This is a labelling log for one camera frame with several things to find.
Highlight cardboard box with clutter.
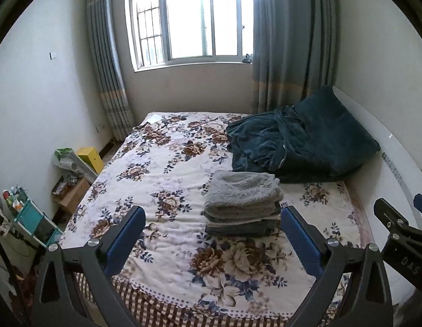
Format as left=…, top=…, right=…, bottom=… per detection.
left=51, top=178, right=90, bottom=214

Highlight grey fluffy fleece pants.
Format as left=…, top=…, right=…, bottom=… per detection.
left=203, top=171, right=283, bottom=222

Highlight left grey-blue curtain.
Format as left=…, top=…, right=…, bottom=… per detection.
left=86, top=0, right=133, bottom=141

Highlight dark teal pillow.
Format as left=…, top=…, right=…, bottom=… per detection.
left=283, top=86, right=380, bottom=182

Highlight right grey-blue curtain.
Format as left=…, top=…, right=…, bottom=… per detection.
left=252, top=0, right=338, bottom=113

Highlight white bed headboard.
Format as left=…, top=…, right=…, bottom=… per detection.
left=333, top=87, right=422, bottom=249

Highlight teal storage rack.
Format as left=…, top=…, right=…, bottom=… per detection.
left=3, top=186, right=63, bottom=248

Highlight grey-blue curtain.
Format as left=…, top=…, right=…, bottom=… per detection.
left=86, top=0, right=133, bottom=141
left=252, top=0, right=338, bottom=113

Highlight yellow box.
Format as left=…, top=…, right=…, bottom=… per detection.
left=77, top=147, right=104, bottom=174

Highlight stack of folded clothes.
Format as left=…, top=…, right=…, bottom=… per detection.
left=205, top=202, right=281, bottom=237

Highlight window with white frame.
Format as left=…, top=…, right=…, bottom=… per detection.
left=125, top=0, right=253, bottom=71

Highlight white bag with green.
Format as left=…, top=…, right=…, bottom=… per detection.
left=53, top=148, right=97, bottom=184

